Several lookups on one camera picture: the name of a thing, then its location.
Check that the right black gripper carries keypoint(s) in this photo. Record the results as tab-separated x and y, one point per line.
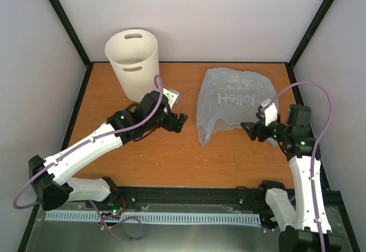
253	134

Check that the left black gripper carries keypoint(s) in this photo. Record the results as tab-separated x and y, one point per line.
177	127

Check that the translucent blue trash bag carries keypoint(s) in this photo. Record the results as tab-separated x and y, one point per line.
229	97

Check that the white plastic trash bin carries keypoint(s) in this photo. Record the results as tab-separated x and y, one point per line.
133	55

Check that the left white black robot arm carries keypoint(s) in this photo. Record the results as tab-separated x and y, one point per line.
53	178

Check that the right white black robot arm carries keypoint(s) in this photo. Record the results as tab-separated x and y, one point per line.
304	226

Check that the green lit circuit board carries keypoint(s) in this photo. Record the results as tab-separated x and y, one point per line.
115	209

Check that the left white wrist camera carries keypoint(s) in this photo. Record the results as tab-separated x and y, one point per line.
173	96

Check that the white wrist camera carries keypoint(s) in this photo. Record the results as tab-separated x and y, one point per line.
269	110
173	96

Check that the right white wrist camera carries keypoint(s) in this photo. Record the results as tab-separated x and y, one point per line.
269	110

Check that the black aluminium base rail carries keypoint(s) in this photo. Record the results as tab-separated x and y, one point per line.
239	198

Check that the light blue slotted cable duct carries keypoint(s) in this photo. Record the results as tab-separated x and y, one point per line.
156	218

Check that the right black frame post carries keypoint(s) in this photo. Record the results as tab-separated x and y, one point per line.
310	32

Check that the black frame post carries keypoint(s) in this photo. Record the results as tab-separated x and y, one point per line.
66	23
310	32

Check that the grey metal base plate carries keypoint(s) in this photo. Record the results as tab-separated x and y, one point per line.
123	236

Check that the left black frame post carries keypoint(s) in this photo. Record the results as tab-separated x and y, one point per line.
66	23

